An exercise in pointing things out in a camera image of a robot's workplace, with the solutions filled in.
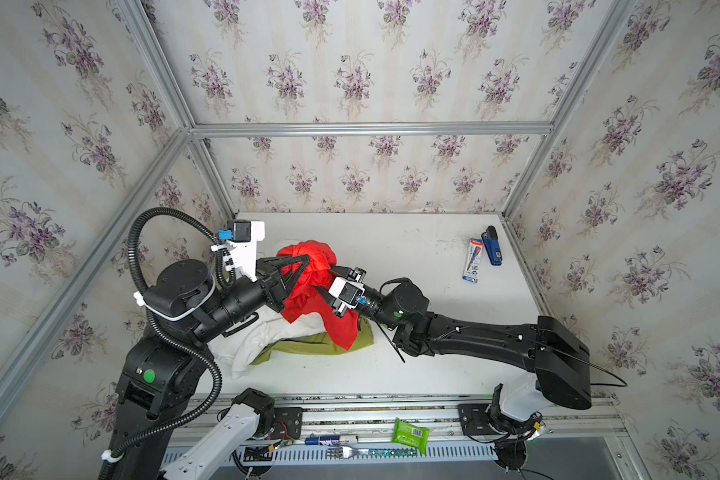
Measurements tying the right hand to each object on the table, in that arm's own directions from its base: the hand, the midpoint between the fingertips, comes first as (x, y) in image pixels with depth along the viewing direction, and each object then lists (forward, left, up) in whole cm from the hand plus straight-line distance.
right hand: (308, 266), depth 57 cm
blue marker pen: (-24, -1, -38) cm, 45 cm away
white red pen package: (+32, -52, -38) cm, 72 cm away
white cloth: (-4, +22, -30) cm, 38 cm away
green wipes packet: (-23, -21, -39) cm, 49 cm away
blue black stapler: (+34, -59, -35) cm, 77 cm away
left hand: (-2, -1, +7) cm, 7 cm away
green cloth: (0, +2, -38) cm, 38 cm away
